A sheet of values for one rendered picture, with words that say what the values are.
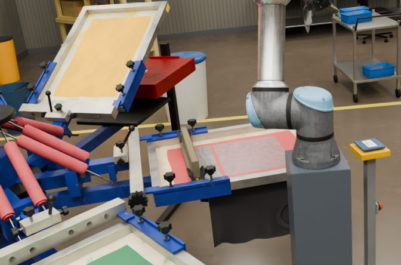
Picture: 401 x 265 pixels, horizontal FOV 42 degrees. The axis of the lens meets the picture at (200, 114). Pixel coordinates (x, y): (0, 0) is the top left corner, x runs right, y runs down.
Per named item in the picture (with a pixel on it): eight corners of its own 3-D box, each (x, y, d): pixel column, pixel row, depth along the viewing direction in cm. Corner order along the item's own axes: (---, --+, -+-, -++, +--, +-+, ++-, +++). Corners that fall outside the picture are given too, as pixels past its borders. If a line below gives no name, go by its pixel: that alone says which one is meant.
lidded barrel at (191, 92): (213, 106, 596) (207, 49, 573) (211, 123, 544) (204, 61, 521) (166, 110, 601) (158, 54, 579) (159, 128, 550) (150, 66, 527)
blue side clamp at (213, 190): (229, 188, 208) (227, 173, 206) (231, 194, 203) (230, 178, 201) (155, 201, 205) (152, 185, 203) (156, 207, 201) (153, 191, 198)
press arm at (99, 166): (130, 164, 229) (128, 153, 228) (130, 169, 224) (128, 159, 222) (91, 170, 228) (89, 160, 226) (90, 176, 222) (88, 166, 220)
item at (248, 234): (312, 231, 234) (309, 160, 222) (319, 242, 226) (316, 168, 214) (212, 250, 230) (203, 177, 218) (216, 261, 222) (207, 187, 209)
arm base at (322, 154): (345, 167, 158) (344, 137, 154) (295, 171, 159) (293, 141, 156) (335, 147, 172) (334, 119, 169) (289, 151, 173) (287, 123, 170)
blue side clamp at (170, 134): (207, 138, 260) (206, 125, 258) (209, 142, 256) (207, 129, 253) (148, 148, 257) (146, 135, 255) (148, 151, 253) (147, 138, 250)
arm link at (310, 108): (331, 138, 155) (330, 95, 150) (287, 136, 160) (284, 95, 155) (336, 123, 165) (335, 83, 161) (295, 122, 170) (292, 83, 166)
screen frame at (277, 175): (301, 122, 264) (300, 114, 262) (348, 170, 209) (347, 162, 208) (147, 147, 256) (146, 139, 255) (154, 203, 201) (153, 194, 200)
